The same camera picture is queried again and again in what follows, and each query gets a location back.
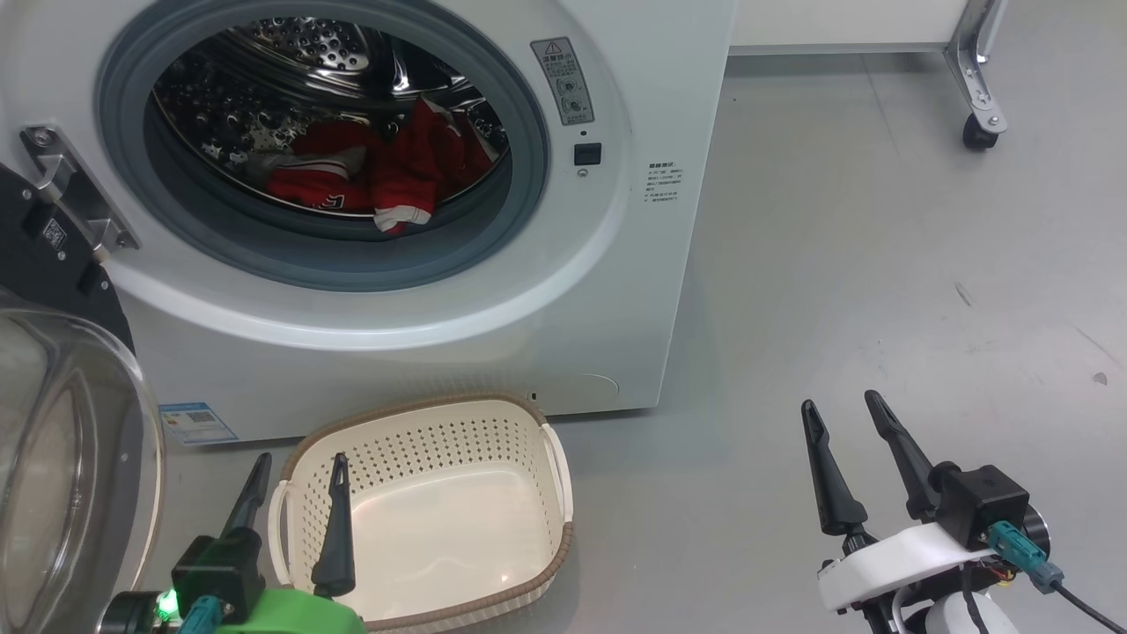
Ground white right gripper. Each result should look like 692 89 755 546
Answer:
800 390 994 614

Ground cream perforated laundry basket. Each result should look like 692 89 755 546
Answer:
267 392 575 634

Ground red and white garment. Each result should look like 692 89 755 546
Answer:
264 95 496 237

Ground grey warning sticker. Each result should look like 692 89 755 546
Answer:
530 37 595 126

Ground white front-load washing machine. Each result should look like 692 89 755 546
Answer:
0 0 739 446

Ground washing machine door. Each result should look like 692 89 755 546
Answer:
0 163 166 634

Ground stainless steel drum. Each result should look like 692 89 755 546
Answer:
151 16 513 219

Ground teal-plug camera cable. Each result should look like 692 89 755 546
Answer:
180 595 221 634
988 521 1127 634

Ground white furniture panel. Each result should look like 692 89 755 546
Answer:
729 0 969 55

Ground blue energy label sticker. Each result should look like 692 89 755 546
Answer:
158 402 239 446

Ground left teal-plug camera cable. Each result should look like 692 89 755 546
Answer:
180 595 221 634

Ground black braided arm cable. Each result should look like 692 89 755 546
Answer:
958 564 992 634

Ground black caster wheel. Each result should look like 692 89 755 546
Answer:
962 113 1000 152

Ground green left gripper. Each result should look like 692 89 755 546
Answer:
216 453 366 634

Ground metal frame leg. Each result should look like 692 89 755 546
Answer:
944 0 1009 135

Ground metal door hinge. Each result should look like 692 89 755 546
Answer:
19 125 140 262

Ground round white filter cover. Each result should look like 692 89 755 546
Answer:
563 374 620 411

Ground right teal-plug camera cable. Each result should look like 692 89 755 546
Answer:
988 521 1127 634

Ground printed text label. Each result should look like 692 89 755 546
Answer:
647 161 681 205

